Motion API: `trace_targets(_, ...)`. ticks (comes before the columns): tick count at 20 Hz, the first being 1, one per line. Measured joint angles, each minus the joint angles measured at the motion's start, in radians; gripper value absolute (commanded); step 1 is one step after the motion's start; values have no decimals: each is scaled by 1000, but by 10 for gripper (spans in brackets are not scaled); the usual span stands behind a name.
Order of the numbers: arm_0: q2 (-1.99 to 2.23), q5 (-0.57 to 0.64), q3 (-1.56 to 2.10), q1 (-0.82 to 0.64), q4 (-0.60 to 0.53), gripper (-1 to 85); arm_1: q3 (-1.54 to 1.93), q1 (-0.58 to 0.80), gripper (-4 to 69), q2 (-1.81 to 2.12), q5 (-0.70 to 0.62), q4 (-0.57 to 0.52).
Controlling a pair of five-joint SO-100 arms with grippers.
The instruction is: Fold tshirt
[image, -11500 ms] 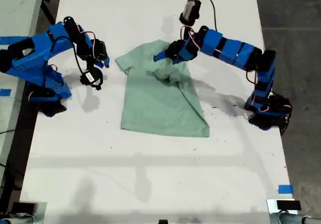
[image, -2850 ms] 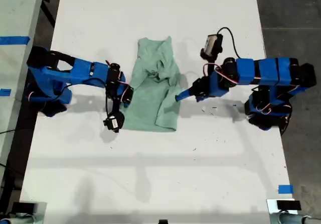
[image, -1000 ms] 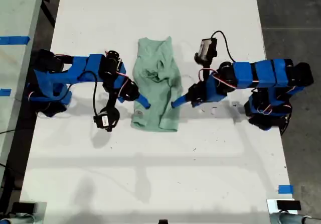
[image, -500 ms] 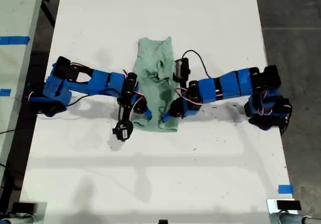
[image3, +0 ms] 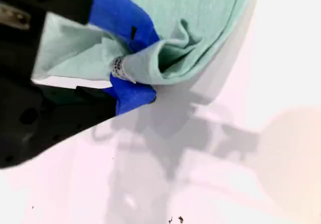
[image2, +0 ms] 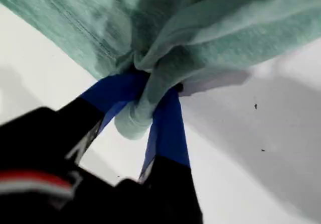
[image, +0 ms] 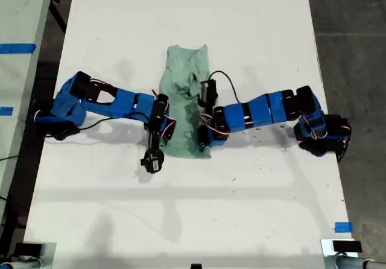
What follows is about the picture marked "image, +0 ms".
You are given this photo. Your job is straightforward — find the pale green T-shirt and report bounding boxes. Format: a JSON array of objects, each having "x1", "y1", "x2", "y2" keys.
[{"x1": 159, "y1": 43, "x2": 214, "y2": 160}]

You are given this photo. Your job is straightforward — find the blue tape patch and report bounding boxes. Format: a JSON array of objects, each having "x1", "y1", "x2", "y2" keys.
[{"x1": 334, "y1": 221, "x2": 353, "y2": 233}]

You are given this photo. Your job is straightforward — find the metal mounting plate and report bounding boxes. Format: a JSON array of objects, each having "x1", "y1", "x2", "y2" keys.
[
  {"x1": 320, "y1": 238, "x2": 361, "y2": 269},
  {"x1": 22, "y1": 241, "x2": 57, "y2": 269}
]

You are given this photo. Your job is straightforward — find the black metal bar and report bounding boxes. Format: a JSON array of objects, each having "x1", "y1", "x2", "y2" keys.
[{"x1": 48, "y1": 0, "x2": 68, "y2": 34}]

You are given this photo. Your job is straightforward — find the long blue tape strip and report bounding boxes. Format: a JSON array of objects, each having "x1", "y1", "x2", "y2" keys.
[{"x1": 0, "y1": 43, "x2": 37, "y2": 55}]

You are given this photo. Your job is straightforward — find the small black box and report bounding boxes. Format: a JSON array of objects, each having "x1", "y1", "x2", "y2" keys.
[
  {"x1": 332, "y1": 240, "x2": 363, "y2": 253},
  {"x1": 13, "y1": 242, "x2": 45, "y2": 257}
]

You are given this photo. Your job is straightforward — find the grey metal tube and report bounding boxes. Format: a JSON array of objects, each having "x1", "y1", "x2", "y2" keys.
[
  {"x1": 0, "y1": 257, "x2": 46, "y2": 269},
  {"x1": 325, "y1": 254, "x2": 386, "y2": 269}
]

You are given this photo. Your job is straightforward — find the pale side table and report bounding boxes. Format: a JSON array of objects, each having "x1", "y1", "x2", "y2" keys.
[{"x1": 0, "y1": 0, "x2": 56, "y2": 221}]

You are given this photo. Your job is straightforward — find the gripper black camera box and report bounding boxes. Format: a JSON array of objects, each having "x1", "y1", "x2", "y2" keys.
[
  {"x1": 140, "y1": 148, "x2": 166, "y2": 174},
  {"x1": 197, "y1": 78, "x2": 218, "y2": 107}
]

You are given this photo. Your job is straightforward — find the gripper black camera cable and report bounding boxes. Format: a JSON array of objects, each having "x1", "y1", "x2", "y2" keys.
[
  {"x1": 208, "y1": 71, "x2": 242, "y2": 104},
  {"x1": 78, "y1": 115, "x2": 151, "y2": 130}
]

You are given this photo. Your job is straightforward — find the black base cable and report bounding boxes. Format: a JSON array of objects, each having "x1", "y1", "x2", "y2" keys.
[{"x1": 337, "y1": 130, "x2": 353, "y2": 164}]

